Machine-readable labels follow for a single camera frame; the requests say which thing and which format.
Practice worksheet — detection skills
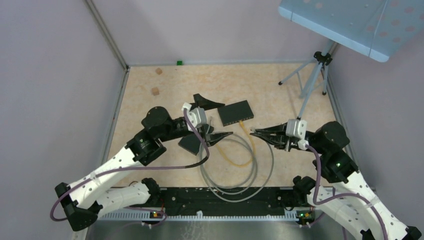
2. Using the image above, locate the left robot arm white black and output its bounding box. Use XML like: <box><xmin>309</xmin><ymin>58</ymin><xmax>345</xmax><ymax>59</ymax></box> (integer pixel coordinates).
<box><xmin>54</xmin><ymin>94</ymin><xmax>229</xmax><ymax>232</ymax></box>

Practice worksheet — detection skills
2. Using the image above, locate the grey ethernet cable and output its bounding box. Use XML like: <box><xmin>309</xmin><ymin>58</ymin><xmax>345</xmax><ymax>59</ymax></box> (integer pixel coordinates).
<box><xmin>198</xmin><ymin>116</ymin><xmax>275</xmax><ymax>203</ymax></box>

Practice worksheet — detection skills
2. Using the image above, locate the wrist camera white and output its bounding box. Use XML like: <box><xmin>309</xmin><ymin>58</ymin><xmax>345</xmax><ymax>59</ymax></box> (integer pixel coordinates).
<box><xmin>285</xmin><ymin>119</ymin><xmax>309</xmax><ymax>150</ymax></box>
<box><xmin>181</xmin><ymin>102</ymin><xmax>207</xmax><ymax>131</ymax></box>

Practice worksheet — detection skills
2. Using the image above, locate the grey tripod stand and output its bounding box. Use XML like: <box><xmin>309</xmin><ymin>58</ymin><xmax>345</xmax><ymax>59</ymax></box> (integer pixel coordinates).
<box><xmin>278</xmin><ymin>40</ymin><xmax>338</xmax><ymax>120</ymax></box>

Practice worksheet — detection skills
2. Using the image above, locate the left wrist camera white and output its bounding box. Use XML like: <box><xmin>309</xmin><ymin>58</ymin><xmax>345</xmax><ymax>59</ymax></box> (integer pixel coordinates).
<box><xmin>181</xmin><ymin>102</ymin><xmax>207</xmax><ymax>131</ymax></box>

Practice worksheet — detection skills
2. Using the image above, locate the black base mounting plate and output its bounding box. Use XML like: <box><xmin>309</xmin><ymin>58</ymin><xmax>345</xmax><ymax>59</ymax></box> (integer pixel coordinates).
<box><xmin>142</xmin><ymin>186</ymin><xmax>327</xmax><ymax>218</ymax></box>

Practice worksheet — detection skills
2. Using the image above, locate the black network switch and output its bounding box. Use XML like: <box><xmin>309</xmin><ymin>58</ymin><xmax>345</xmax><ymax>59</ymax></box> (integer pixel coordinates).
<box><xmin>217</xmin><ymin>100</ymin><xmax>255</xmax><ymax>127</ymax></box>
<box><xmin>178</xmin><ymin>124</ymin><xmax>215</xmax><ymax>156</ymax></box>

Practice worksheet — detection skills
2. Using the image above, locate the white slotted cable duct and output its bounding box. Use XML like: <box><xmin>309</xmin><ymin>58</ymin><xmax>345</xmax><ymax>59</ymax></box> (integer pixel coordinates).
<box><xmin>99</xmin><ymin>209</ymin><xmax>299</xmax><ymax>222</ymax></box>

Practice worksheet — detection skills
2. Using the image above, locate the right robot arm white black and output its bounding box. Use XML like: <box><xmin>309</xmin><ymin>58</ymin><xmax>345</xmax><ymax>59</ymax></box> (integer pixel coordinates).
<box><xmin>252</xmin><ymin>119</ymin><xmax>422</xmax><ymax>240</ymax></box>

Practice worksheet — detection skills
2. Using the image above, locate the wooden cube near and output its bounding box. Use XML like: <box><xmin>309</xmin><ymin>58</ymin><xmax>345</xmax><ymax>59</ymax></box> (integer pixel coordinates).
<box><xmin>151</xmin><ymin>87</ymin><xmax>160</xmax><ymax>96</ymax></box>

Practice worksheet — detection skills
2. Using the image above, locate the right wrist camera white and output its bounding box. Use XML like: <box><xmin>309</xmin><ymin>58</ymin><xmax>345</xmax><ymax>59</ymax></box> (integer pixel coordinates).
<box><xmin>285</xmin><ymin>119</ymin><xmax>309</xmax><ymax>150</ymax></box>

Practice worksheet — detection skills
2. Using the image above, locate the light blue perforated board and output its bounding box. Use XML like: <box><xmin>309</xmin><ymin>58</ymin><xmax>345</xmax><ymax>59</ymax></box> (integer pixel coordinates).
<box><xmin>278</xmin><ymin>0</ymin><xmax>424</xmax><ymax>63</ymax></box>

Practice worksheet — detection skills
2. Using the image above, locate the yellow ethernet cable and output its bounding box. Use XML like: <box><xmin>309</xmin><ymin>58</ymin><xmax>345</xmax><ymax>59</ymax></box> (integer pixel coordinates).
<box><xmin>215</xmin><ymin>120</ymin><xmax>257</xmax><ymax>168</ymax></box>

